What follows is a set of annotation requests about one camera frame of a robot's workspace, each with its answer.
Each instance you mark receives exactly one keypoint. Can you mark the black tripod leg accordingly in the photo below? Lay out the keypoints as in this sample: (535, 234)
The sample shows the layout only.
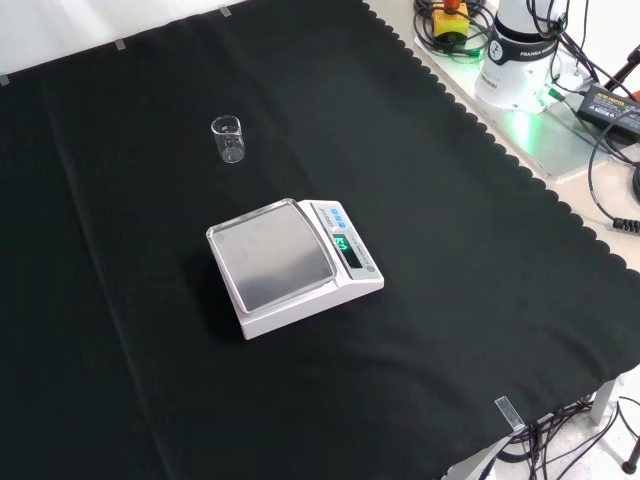
(622, 67)

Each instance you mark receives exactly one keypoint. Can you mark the clear tape strip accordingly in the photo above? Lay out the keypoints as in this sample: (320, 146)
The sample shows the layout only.
(510, 414)

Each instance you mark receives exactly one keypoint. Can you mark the white electronic balance steel pan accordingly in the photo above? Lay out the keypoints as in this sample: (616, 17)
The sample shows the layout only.
(280, 260)

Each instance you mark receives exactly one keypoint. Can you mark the black bench cloth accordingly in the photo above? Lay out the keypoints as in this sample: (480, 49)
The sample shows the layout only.
(400, 200)

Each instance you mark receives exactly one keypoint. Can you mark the yellow stop button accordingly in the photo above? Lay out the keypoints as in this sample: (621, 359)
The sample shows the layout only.
(450, 20)

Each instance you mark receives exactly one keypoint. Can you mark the black power adapter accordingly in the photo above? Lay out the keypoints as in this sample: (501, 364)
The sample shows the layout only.
(611, 106)

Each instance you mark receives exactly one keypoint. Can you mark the small clear glass beaker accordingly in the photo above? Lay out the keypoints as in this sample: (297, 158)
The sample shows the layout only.
(231, 142)

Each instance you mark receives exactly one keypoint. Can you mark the grey bench leg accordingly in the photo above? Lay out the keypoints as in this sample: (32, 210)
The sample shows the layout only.
(604, 402)

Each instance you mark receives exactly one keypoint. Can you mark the grey metal base plate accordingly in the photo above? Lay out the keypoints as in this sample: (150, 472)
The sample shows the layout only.
(555, 145)

